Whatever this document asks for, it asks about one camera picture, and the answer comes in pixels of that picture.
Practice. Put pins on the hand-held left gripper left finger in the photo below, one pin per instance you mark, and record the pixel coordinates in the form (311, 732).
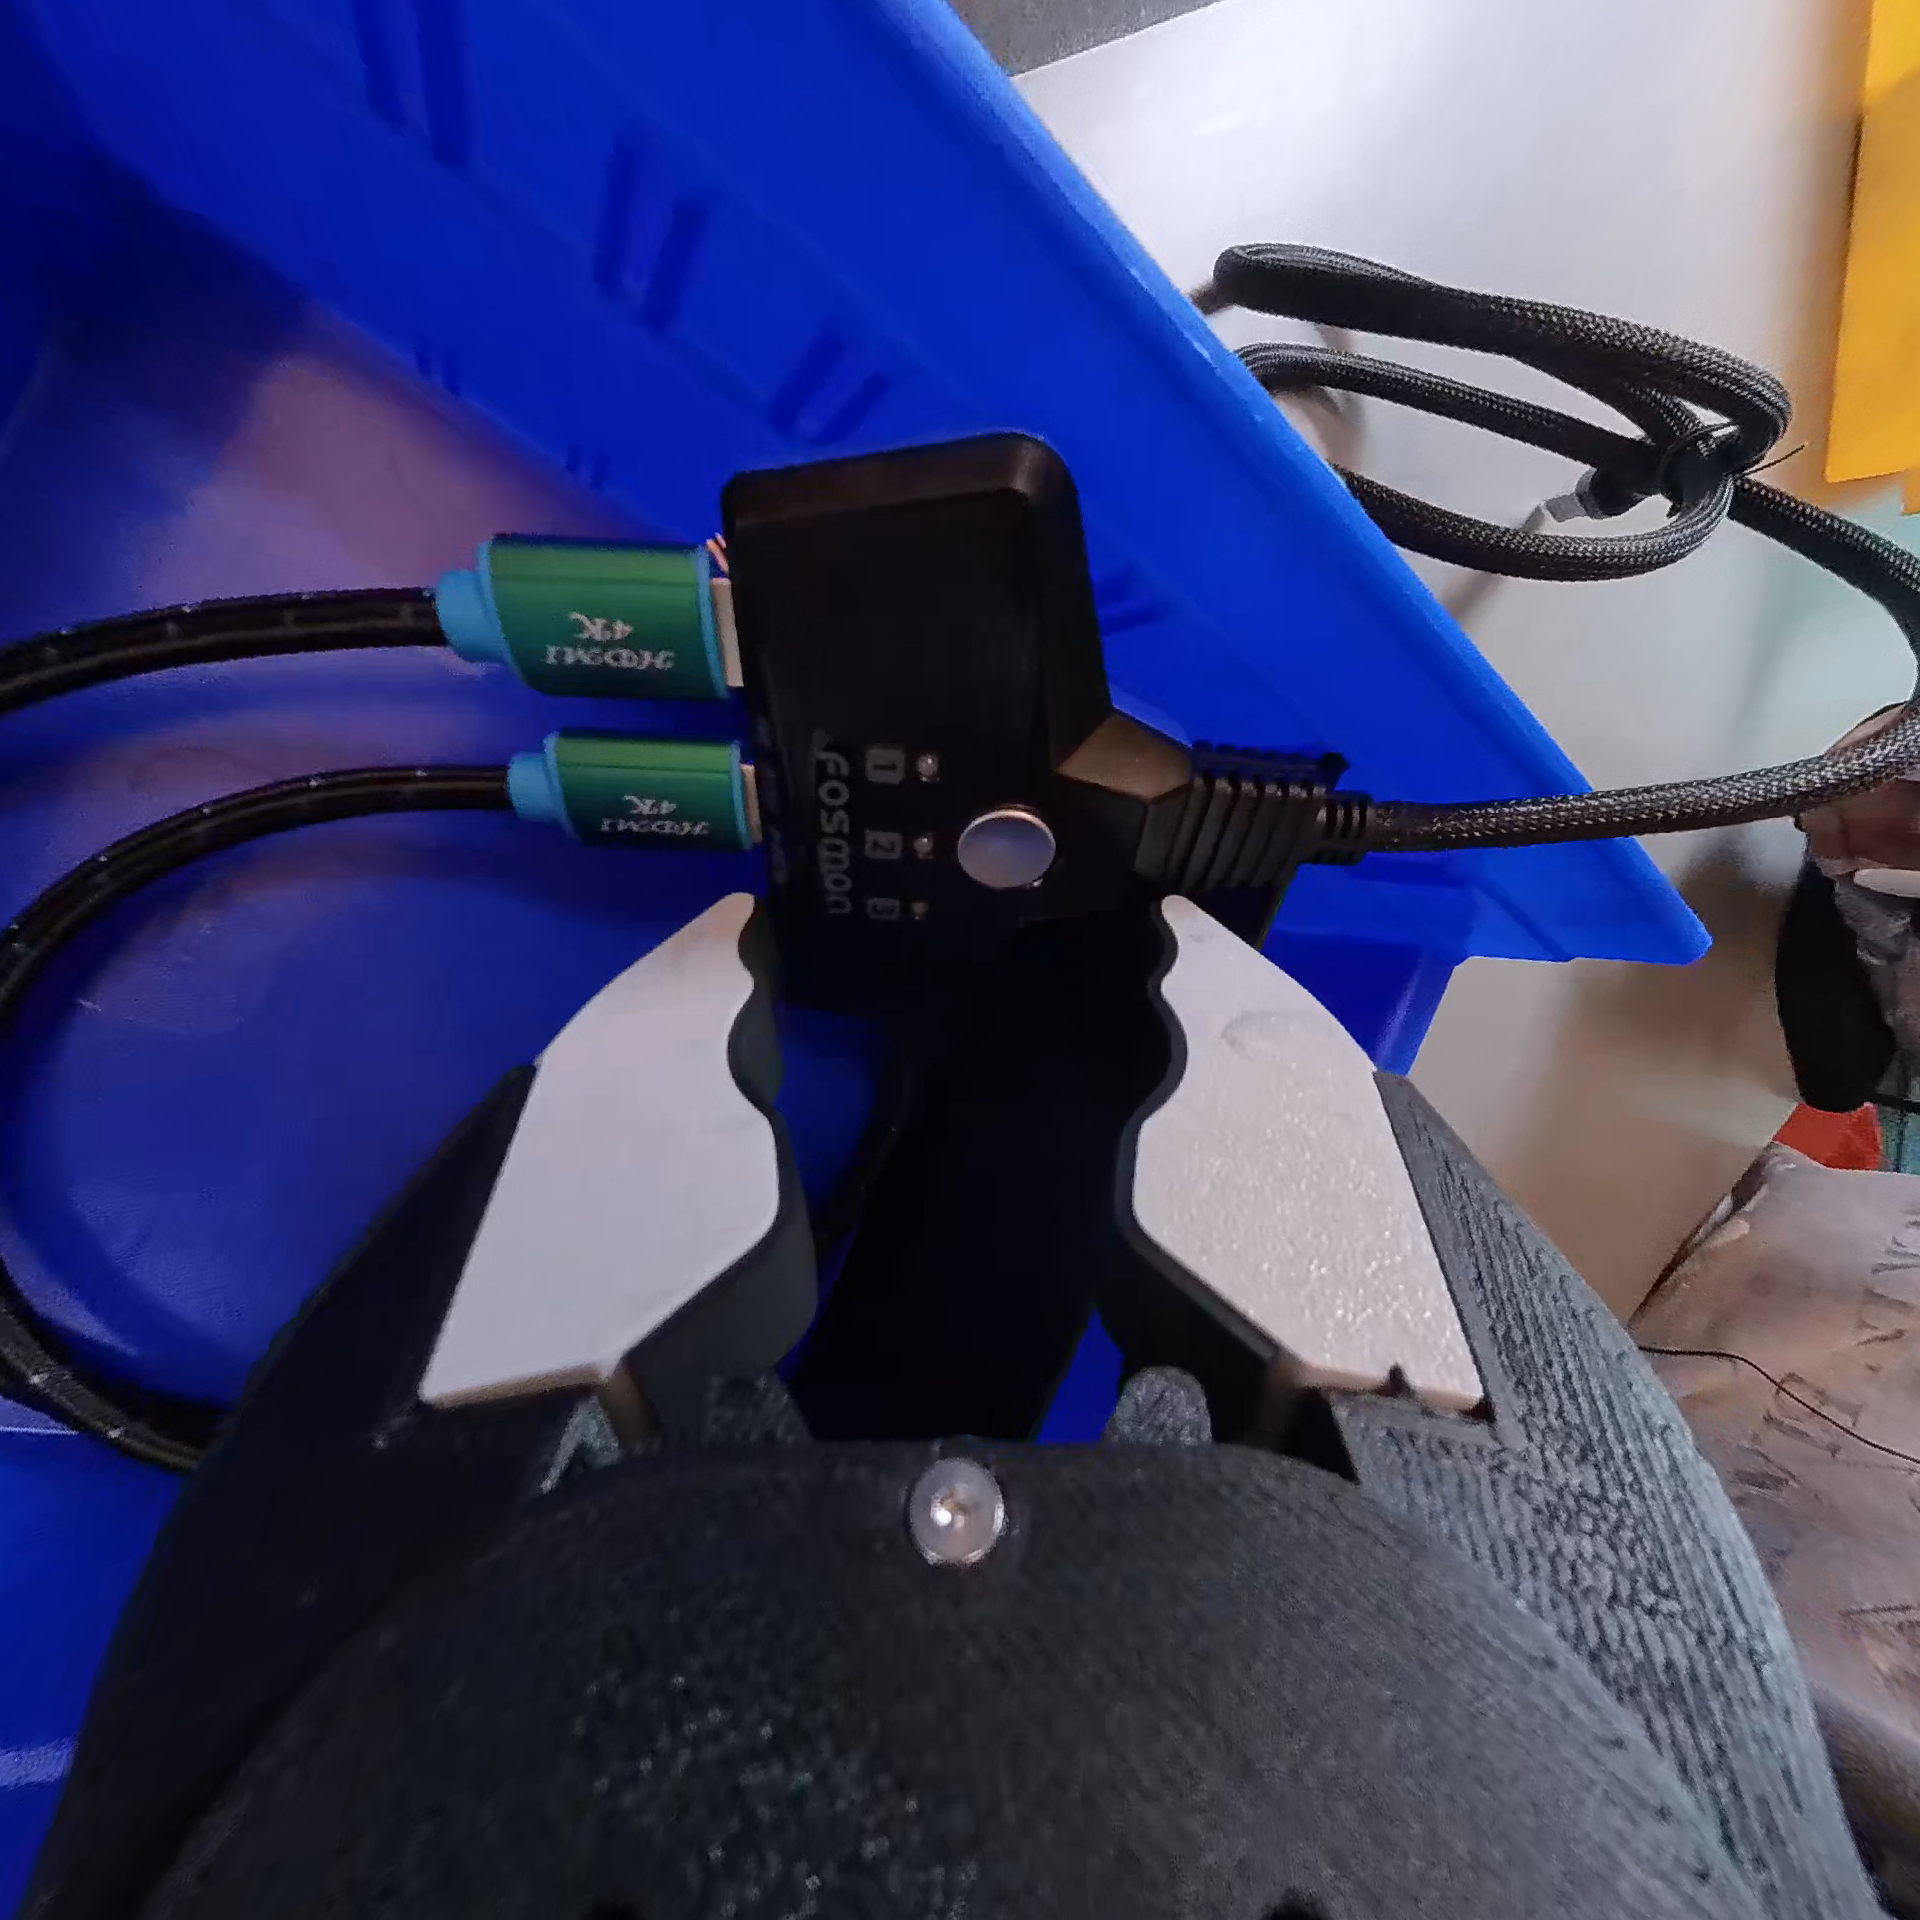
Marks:
(628, 1171)

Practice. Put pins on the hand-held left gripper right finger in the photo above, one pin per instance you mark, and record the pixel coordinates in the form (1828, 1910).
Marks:
(1290, 1186)

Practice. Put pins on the black hdmi switch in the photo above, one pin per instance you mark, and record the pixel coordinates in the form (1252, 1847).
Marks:
(902, 630)

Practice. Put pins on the blue storage bin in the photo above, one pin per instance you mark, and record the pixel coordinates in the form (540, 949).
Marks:
(300, 224)

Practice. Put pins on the yellow divided storage bin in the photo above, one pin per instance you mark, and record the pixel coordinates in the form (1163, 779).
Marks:
(1882, 224)

